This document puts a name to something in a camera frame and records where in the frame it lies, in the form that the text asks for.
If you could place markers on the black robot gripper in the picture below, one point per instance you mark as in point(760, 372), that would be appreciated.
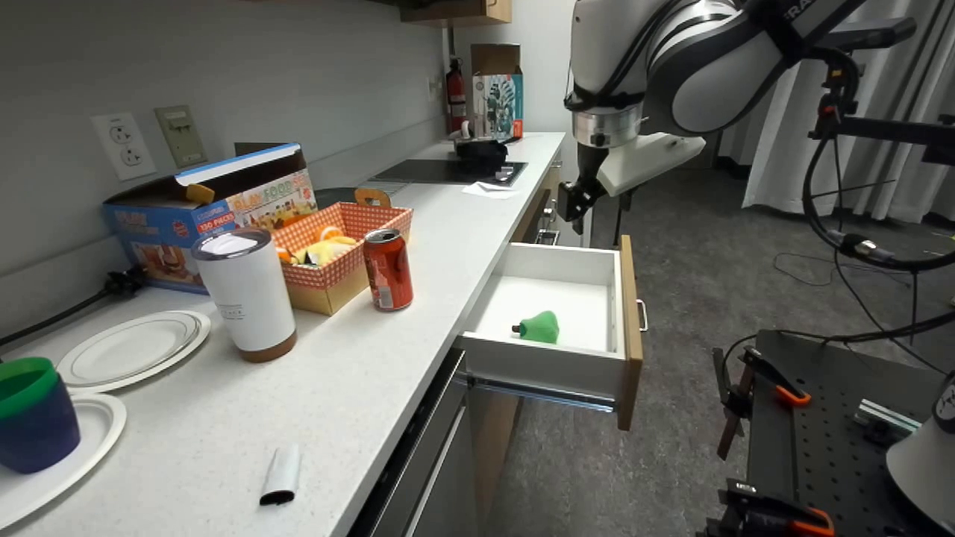
point(588, 170)

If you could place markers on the white drawer with wooden front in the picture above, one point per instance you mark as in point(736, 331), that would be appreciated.
point(541, 287)

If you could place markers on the green toy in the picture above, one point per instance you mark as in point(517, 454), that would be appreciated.
point(541, 325)

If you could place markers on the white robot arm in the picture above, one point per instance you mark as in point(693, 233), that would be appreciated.
point(717, 60)

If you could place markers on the yellow toy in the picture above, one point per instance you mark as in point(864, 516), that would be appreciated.
point(324, 245)

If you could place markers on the black built-in oven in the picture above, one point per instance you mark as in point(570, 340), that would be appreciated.
point(541, 213)

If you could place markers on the black pan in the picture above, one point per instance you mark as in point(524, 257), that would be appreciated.
point(481, 152)

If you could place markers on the printed cardboard box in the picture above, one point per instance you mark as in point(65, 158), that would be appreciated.
point(496, 94)

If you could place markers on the black cooktop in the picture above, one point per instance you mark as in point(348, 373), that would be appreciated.
point(429, 170)

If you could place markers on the red fire extinguisher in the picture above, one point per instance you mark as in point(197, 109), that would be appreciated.
point(454, 100)

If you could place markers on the red soda can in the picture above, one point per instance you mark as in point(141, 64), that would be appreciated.
point(390, 273)

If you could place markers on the white curtain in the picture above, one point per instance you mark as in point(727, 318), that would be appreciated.
point(787, 169)

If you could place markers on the wooden upper cabinet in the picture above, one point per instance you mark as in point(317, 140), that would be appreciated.
point(458, 11)

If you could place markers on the orange checkered basket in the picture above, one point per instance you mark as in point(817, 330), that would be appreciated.
point(345, 273)

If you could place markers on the wooden cabinet door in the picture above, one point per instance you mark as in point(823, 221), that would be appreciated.
point(494, 458)

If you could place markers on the grey dishwasher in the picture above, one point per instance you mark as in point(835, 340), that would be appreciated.
point(429, 466)

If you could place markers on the black perforated table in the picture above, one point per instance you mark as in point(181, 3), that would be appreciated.
point(826, 437)

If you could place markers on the white tumbler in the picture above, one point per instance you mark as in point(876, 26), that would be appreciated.
point(248, 300)

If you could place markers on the aluminium profile bar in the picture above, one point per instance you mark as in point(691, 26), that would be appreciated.
point(888, 419)

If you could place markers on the small white marker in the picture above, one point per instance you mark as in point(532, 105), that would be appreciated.
point(281, 476)

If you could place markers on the blue snack box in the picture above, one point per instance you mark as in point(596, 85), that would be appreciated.
point(173, 224)

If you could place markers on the white dome shaped object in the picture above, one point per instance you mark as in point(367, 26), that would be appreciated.
point(920, 466)

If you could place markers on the white plate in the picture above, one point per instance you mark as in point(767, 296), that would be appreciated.
point(136, 346)
point(94, 437)

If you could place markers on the blue cup with green rim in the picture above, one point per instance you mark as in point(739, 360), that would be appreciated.
point(33, 422)

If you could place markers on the white wrist camera block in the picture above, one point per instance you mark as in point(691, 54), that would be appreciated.
point(652, 158)

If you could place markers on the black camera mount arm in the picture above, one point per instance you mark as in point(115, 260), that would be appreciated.
point(884, 127)

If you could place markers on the black stereo camera bar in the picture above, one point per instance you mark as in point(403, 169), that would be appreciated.
point(869, 33)

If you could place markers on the grey wall switch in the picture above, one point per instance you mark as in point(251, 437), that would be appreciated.
point(181, 136)

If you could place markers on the white wall outlet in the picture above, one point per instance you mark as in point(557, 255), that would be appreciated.
point(123, 143)

